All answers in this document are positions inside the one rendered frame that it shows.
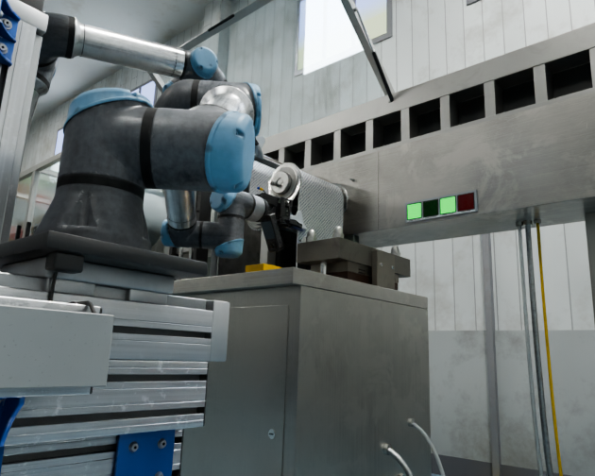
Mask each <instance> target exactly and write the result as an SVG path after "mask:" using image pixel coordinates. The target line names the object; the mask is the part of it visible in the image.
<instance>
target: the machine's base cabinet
mask: <svg viewBox="0 0 595 476"><path fill-rule="evenodd" d="M179 297H187V298H199V299H206V300H219V301H226V302H229V329H228V344H227V359H226V361H225V362H209V374H208V387H207V399H206V413H205V425H204V426H202V427H194V428H184V435H183V446H182V458H181V470H180V476H398V474H399V473H402V474H404V475H405V476H406V474H405V472H404V471H403V469H402V467H401V466H400V464H399V463H398V462H397V461H396V460H395V459H394V458H393V457H392V456H390V455H385V454H383V445H384V444H385V443H386V444H391V446H392V450H394V451H395V452H396V453H398V454H399V455H400V456H401V457H402V459H403V460H404V461H405V462H406V464H407V465H408V467H409V469H411V471H412V473H413V475H414V476H432V465H431V447H430V445H429V444H428V442H427V440H426V439H425V437H424V436H423V435H422V434H421V432H420V431H419V430H417V429H416V428H415V427H409V426H408V423H407V422H408V419H409V418H413V419H414V420H415V422H416V424H417V425H418V426H419V427H420V428H422V429H423V431H424V432H425V433H426V434H427V435H428V436H429V437H430V439H431V420H430V373H429V328H428V310H426V309H421V308H417V307H412V306H406V305H401V304H397V303H392V302H386V301H381V300H377V299H372V298H366V297H357V296H353V295H347V294H342V293H337V292H333V291H327V290H322V289H317V288H313V287H307V286H302V285H298V286H286V287H275V288H264V289H252V290H241V291H229V292H218V293H207V294H195V295H183V296H179Z"/></svg>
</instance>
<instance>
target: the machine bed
mask: <svg viewBox="0 0 595 476"><path fill-rule="evenodd" d="M298 285H302V286H307V287H313V288H317V289H322V290H327V291H333V292H337V293H342V294H347V295H353V296H357V297H362V298H372V299H377V300H381V301H386V302H392V303H397V304H401V305H406V306H412V307H417V308H421V309H426V310H427V309H428V298H427V297H423V296H418V295H414V294H410V293H405V292H401V291H397V290H393V289H389V288H384V287H381V286H376V285H372V284H367V283H363V282H359V281H355V280H347V279H343V278H339V277H335V276H331V275H326V274H322V273H318V272H314V271H310V270H305V269H301V268H297V267H285V268H278V269H269V270H262V271H253V272H245V273H237V274H228V275H220V276H212V277H204V278H195V279H188V280H174V291H173V294H170V295H172V296H183V295H195V294H207V293H218V292H229V291H241V290H252V289H264V288H275V287H286V286H298Z"/></svg>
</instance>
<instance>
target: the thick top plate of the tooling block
mask: <svg viewBox="0 0 595 476"><path fill-rule="evenodd" d="M372 250H379V249H377V248H373V247H370V246H365V245H362V244H359V243H356V242H353V241H350V240H347V239H344V238H341V237H335V238H330V239H323V240H317V241H312V242H305V243H299V244H297V263H298V264H306V265H309V266H311V265H316V264H320V262H328V264H331V263H340V262H352V263H355V264H361V265H365V266H368V267H372ZM380 251H382V250H380ZM395 274H397V275H399V278H409V277H411V267H410V260H409V259H406V258H403V257H400V256H397V255H395Z"/></svg>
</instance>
